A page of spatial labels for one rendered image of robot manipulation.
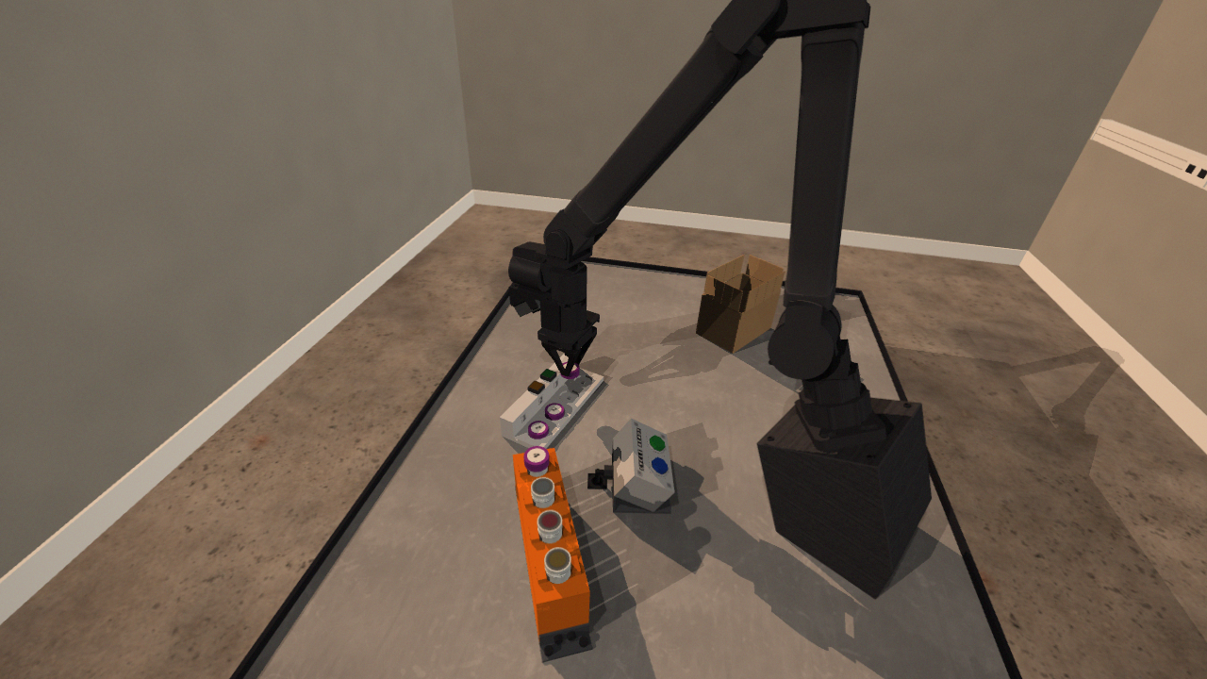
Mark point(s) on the black table edge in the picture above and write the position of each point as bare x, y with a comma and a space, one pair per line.
280, 615

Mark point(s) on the brown cardboard box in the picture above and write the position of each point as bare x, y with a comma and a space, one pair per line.
719, 320

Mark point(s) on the beige key housing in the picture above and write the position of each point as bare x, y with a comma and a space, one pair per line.
640, 471

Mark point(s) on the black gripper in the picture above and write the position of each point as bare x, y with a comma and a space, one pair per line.
576, 331

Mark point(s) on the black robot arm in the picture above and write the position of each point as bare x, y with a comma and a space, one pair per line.
836, 408

